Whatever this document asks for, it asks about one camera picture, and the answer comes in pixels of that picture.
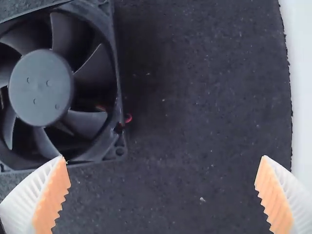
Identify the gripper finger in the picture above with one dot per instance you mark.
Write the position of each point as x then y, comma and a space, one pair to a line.
285, 200
34, 202

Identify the black square fan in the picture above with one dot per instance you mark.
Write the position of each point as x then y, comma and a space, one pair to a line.
41, 97

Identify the black mat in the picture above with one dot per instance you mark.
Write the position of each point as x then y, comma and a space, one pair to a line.
195, 97

